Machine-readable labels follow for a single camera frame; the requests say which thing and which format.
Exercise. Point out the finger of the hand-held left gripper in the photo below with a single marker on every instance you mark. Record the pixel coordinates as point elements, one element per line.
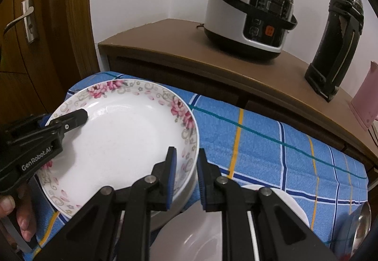
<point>72,119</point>

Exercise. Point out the brown wooden cabinet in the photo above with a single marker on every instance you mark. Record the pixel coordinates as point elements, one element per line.
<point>183,48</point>

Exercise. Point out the white bowl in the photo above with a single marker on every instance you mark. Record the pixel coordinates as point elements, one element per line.
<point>291,202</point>

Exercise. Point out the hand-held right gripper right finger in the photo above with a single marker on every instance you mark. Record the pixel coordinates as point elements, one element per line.
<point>202,178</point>

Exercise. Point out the steel bowl red interior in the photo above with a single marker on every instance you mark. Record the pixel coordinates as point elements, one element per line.
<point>361,219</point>

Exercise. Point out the person's left hand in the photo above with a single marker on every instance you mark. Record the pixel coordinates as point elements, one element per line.
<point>25,213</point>

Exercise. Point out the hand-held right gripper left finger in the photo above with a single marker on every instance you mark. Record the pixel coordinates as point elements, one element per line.
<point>172,178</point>

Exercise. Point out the plain brown wooden door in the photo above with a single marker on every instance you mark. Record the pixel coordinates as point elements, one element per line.
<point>53,57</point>

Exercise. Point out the pink bowl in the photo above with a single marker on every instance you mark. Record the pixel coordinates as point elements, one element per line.
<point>189,234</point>

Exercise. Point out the blue plaid cloth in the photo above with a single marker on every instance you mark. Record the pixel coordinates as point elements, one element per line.
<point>265,145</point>

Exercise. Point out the pink electric kettle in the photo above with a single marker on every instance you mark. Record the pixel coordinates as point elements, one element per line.
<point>364,101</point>

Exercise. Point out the floral rim white plate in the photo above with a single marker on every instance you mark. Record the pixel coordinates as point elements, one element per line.
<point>124,137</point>

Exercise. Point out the white rice cooker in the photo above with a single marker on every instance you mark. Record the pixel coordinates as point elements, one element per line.
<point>227,12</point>

